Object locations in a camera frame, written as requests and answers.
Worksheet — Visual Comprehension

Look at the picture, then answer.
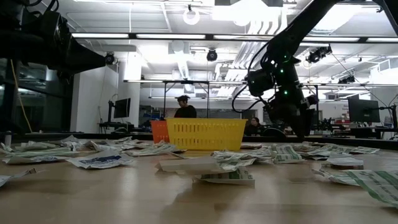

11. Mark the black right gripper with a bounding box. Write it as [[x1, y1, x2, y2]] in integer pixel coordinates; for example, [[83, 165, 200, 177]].
[[277, 89, 319, 140]]

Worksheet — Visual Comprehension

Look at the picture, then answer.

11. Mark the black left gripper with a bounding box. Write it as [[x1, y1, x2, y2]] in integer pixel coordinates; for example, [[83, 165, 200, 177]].
[[37, 12, 107, 79]]

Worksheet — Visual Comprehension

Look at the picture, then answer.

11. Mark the plain white packet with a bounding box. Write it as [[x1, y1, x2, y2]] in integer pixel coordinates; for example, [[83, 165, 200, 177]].
[[325, 155, 364, 170]]

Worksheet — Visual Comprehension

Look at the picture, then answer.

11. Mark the black office chair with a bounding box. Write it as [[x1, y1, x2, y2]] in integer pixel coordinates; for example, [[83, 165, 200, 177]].
[[262, 127, 289, 138]]

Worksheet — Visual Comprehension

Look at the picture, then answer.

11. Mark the long ceiling light bar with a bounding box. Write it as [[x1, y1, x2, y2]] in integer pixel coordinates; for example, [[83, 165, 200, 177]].
[[70, 32, 398, 44]]

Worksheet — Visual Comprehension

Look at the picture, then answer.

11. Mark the seated person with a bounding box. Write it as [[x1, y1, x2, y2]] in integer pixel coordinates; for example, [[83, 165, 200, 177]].
[[245, 117, 264, 137]]

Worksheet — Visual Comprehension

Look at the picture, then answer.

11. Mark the black computer monitor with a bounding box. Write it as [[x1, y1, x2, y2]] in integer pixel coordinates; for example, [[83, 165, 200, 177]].
[[347, 98, 381, 124], [113, 98, 134, 119]]

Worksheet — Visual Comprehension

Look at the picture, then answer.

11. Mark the yellow plastic basket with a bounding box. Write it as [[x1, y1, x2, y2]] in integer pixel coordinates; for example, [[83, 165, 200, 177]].
[[164, 117, 249, 152]]

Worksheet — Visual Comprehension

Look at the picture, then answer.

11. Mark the orange-red plastic basket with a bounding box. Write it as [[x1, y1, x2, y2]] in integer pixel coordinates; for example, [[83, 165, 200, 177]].
[[150, 120, 170, 144]]

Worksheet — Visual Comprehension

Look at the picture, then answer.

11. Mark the standing person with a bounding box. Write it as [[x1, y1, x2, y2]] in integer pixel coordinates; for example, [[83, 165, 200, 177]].
[[174, 95, 198, 119]]

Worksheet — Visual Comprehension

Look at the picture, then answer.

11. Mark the black ceiling camera rig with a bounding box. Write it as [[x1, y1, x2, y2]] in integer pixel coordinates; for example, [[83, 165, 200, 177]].
[[306, 45, 333, 64]]

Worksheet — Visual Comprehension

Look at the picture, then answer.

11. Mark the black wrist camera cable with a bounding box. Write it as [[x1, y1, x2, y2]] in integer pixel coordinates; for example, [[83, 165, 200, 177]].
[[231, 83, 267, 114]]

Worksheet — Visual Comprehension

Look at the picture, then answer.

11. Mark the yellow hanging cable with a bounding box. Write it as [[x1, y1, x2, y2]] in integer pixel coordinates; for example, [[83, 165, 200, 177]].
[[9, 58, 34, 133]]

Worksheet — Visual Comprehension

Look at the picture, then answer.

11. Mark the distant black metal frame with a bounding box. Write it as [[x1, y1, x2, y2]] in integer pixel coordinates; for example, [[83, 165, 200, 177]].
[[123, 79, 321, 119]]

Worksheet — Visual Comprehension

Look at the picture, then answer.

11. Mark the white ring light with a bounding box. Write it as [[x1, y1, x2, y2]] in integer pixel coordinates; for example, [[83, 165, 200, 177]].
[[182, 6, 201, 26]]

